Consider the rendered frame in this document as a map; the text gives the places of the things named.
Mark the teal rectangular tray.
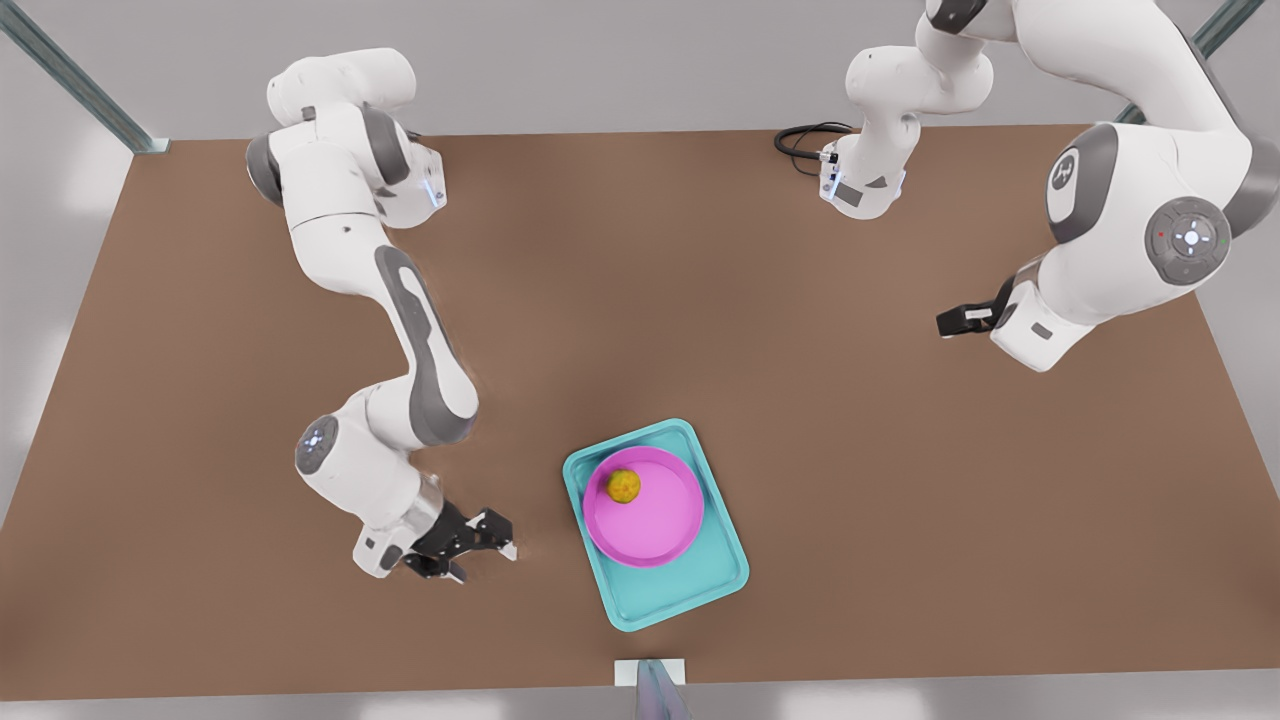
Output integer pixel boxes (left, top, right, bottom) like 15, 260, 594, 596
562, 418, 751, 633

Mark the silver frame post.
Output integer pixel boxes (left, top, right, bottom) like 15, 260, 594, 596
1114, 0, 1267, 126
612, 658, 693, 720
0, 0, 171, 156

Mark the black cable loop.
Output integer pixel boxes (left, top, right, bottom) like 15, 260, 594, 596
774, 122, 857, 162

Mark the pink round plate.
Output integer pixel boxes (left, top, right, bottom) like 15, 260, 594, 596
583, 446, 706, 569

